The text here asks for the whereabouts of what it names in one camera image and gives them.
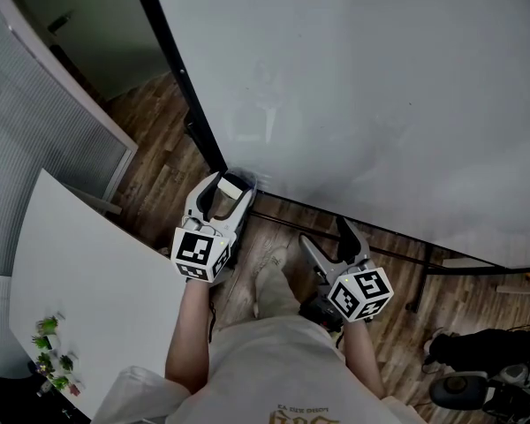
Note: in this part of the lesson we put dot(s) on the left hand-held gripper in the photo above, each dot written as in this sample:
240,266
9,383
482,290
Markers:
199,254

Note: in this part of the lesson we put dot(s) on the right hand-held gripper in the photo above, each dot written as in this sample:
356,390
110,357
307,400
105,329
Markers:
362,296

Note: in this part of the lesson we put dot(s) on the white whiteboard eraser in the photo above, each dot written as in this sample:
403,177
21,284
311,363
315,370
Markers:
230,189

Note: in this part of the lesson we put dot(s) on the person's right forearm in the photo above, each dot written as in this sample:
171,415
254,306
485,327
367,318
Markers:
364,360

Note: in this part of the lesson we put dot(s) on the person's left forearm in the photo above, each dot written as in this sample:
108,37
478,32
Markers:
190,338

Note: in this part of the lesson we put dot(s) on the large white whiteboard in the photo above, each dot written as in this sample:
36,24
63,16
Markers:
176,60

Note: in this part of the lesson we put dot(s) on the black waist device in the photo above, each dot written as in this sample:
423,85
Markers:
320,314

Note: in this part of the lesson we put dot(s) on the person's light shoe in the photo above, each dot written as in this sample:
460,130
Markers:
269,261

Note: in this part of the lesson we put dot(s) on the person's beige trouser leg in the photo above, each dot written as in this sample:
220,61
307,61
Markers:
274,298

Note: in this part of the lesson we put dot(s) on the white table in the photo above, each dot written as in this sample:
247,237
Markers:
97,281

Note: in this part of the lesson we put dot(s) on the person's white shirt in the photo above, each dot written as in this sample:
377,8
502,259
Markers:
269,378

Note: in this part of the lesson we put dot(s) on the black bag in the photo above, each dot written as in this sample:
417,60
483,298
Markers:
481,347

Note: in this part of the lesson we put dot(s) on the frosted glass door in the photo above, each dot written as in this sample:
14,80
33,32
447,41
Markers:
97,29

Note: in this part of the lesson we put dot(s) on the group of small potted plants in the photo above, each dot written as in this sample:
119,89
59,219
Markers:
53,356

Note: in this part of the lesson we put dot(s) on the black chair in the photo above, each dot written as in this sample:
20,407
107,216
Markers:
22,402

